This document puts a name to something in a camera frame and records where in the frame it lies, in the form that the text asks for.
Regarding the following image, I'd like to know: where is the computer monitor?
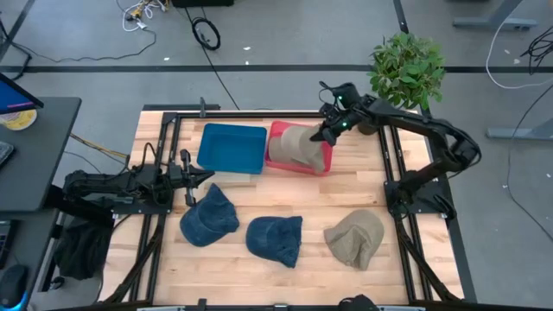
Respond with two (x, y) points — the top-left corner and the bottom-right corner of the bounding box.
(0, 72), (45, 116)

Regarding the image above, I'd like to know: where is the grey desk leg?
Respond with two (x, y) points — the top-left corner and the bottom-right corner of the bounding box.
(452, 0), (539, 32)

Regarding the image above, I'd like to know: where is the dark blue baseball cap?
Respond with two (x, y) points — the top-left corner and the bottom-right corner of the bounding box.
(245, 215), (304, 269)
(179, 182), (241, 248)

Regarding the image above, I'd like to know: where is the dark lower desk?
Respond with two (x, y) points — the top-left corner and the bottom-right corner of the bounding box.
(0, 208), (61, 311)

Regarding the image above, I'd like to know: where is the green leafy plant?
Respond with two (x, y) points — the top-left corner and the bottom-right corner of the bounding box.
(366, 31), (446, 111)

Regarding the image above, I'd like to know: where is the black curved floor cable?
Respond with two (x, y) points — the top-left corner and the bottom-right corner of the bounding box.
(505, 84), (553, 242)

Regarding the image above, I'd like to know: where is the black office desk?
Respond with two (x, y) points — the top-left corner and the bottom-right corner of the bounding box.
(0, 97), (82, 213)

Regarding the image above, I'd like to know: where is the long straight black cable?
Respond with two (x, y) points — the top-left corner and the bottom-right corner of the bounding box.
(184, 7), (241, 111)

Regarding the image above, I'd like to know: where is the coiled black cable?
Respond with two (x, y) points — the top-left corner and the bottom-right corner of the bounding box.
(191, 16), (222, 52)

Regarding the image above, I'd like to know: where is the blue plastic bin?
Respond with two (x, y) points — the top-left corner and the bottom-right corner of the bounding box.
(196, 123), (268, 175)

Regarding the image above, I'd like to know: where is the yellow round disc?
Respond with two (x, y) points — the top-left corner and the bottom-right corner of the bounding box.
(0, 109), (38, 132)

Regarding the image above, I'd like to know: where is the beige cotton baseball cap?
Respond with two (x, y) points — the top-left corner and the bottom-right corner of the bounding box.
(267, 124), (328, 175)
(323, 209), (385, 271)

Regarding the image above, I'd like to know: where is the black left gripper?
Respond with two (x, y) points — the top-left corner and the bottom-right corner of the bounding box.
(166, 149), (216, 207)

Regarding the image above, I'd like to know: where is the black computer mouse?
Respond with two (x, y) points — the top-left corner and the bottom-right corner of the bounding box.
(0, 263), (29, 310)

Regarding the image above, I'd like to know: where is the black cable bundle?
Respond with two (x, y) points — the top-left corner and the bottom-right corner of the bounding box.
(520, 36), (553, 75)

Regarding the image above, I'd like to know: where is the black fabric bag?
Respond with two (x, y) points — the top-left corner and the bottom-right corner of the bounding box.
(54, 217), (114, 281)

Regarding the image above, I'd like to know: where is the white floor cable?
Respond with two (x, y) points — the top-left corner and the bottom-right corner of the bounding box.
(486, 15), (553, 91)

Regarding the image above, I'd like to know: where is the grey desk foot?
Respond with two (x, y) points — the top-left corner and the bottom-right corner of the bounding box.
(486, 118), (553, 142)

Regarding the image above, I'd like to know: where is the black keyboard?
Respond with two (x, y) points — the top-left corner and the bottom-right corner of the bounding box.
(0, 141), (16, 168)

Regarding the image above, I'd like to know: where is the black plant pot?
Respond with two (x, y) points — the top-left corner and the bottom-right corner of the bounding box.
(358, 120), (384, 136)

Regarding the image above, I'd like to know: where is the black aluminium table frame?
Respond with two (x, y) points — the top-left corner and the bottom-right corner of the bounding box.
(99, 110), (466, 311)

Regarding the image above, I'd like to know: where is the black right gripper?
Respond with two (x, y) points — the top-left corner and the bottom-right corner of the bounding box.
(309, 101), (368, 147)

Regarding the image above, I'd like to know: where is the red translucent plastic bin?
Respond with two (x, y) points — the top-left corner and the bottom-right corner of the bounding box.
(264, 120), (334, 177)

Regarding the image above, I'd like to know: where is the black winding floor cable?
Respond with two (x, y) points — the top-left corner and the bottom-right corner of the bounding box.
(0, 28), (157, 64)

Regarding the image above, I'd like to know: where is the yellow cable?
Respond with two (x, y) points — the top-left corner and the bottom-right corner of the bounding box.
(68, 132), (130, 160)

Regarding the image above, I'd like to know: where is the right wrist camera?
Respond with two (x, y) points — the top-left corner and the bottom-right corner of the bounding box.
(321, 101), (342, 124)

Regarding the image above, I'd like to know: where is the white cable bundle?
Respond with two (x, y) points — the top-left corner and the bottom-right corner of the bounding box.
(122, 0), (170, 33)

